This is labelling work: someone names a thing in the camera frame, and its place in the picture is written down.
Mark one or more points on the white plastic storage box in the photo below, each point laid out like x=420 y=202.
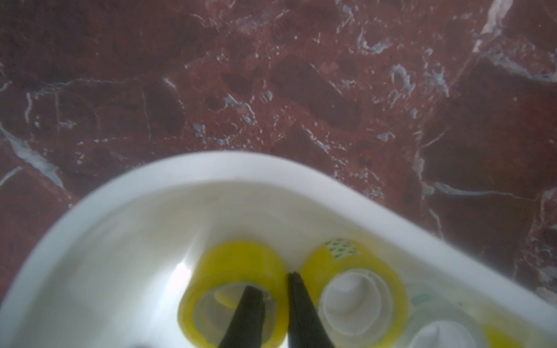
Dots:
x=112 y=271

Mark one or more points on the transparent tape roll five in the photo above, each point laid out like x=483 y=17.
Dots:
x=215 y=288

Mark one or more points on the transparent tape roll three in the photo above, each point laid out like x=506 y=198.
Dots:
x=360 y=300

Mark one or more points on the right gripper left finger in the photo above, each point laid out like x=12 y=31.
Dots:
x=246 y=328

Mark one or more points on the transparent tape roll two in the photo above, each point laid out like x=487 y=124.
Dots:
x=436 y=323

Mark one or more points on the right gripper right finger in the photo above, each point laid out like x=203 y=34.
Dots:
x=305 y=329

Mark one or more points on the transparent tape roll one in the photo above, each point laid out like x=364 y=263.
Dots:
x=497 y=338

